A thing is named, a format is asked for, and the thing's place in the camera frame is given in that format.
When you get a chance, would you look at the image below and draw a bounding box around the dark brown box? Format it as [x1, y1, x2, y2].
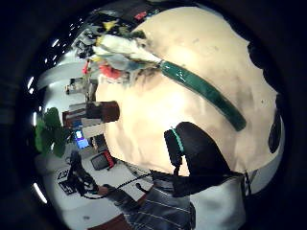
[85, 100, 121, 125]

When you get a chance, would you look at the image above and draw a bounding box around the white marker cube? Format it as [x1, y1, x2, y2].
[57, 168, 79, 196]

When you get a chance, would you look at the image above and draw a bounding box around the artificial flower bouquet green stem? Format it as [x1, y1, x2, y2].
[82, 19, 248, 132]

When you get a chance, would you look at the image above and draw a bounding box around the blue lit monitor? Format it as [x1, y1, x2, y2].
[74, 128, 90, 150]

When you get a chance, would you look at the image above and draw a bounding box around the green potted plant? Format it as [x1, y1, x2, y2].
[34, 106, 71, 158]

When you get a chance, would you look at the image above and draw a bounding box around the black coiled cable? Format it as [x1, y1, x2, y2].
[109, 172, 155, 195]

